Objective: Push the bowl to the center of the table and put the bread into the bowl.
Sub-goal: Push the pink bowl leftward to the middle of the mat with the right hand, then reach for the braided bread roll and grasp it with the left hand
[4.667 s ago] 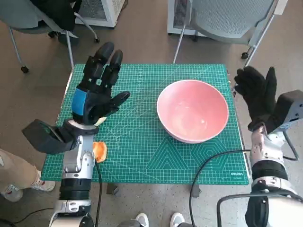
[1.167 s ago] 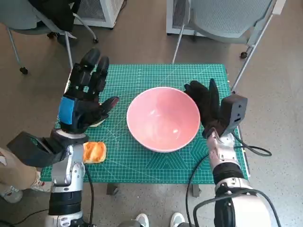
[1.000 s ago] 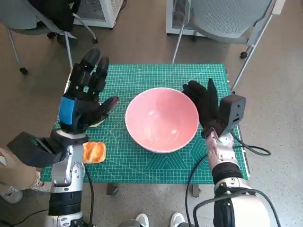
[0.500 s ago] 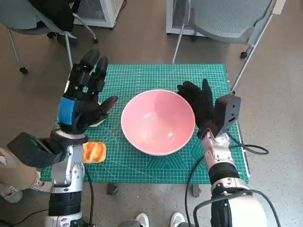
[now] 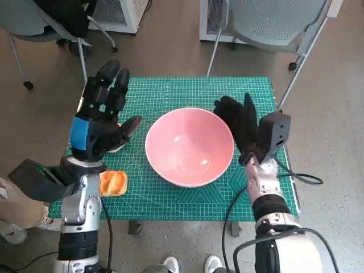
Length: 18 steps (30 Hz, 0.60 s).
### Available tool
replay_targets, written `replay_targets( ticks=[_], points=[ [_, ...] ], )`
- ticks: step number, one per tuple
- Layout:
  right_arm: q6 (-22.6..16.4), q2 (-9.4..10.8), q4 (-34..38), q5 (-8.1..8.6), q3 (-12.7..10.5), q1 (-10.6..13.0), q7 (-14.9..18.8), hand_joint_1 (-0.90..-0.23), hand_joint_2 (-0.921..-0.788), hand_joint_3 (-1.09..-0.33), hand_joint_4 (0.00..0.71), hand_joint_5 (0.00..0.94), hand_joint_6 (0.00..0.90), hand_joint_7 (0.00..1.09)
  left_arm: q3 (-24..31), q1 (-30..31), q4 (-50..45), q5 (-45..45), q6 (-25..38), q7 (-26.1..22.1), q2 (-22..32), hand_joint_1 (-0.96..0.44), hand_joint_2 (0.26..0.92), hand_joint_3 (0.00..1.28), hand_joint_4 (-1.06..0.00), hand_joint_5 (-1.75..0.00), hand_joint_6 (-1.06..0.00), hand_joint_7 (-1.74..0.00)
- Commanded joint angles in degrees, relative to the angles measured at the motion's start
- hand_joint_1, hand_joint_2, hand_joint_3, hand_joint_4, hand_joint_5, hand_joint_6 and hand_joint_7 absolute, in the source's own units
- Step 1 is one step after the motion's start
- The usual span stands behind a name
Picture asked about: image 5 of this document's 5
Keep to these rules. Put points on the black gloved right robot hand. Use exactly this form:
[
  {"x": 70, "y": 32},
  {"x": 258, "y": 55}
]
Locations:
[{"x": 241, "y": 128}]

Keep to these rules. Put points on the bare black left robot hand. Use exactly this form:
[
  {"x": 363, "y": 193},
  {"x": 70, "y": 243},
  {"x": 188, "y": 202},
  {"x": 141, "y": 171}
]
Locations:
[{"x": 96, "y": 133}]

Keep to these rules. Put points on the round toy bread bun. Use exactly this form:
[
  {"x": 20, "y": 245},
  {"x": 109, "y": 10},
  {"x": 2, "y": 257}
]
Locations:
[{"x": 118, "y": 148}]

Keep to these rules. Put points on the rectangular orange toy bread loaf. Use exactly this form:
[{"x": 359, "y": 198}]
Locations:
[{"x": 115, "y": 182}]

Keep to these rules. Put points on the pink bowl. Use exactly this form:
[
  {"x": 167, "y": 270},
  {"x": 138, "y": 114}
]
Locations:
[{"x": 187, "y": 142}]

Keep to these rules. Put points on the green cutting mat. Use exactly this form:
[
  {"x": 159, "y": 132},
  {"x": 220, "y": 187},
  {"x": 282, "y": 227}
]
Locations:
[{"x": 170, "y": 94}]

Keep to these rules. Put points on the grey mesh office chair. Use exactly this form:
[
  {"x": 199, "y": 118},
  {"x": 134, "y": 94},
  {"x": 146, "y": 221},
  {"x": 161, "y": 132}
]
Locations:
[{"x": 270, "y": 22}]

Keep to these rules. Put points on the white cabinet with mesh side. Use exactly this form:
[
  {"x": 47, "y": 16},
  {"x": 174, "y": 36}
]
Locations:
[
  {"x": 132, "y": 17},
  {"x": 213, "y": 20}
]

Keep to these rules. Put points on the black jacket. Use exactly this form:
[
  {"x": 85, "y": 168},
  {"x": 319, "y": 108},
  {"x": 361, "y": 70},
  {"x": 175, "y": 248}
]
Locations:
[{"x": 65, "y": 17}]

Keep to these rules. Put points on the grey-green office chair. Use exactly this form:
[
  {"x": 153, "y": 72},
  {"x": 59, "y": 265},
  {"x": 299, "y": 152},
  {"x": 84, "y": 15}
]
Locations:
[{"x": 25, "y": 20}]

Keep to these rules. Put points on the white shoe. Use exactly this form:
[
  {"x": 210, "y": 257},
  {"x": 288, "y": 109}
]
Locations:
[
  {"x": 213, "y": 264},
  {"x": 170, "y": 264}
]

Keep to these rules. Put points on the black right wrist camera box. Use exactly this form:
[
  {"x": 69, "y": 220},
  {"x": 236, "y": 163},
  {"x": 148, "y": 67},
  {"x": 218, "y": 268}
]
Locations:
[{"x": 276, "y": 130}]

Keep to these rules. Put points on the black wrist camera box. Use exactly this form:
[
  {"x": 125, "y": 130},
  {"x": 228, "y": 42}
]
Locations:
[
  {"x": 37, "y": 182},
  {"x": 276, "y": 130}
]

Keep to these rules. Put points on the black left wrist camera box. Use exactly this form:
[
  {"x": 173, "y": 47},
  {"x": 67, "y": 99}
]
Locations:
[{"x": 37, "y": 182}]

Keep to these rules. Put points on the grey table leg bracket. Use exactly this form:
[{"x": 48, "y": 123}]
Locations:
[
  {"x": 135, "y": 227},
  {"x": 236, "y": 229}
]

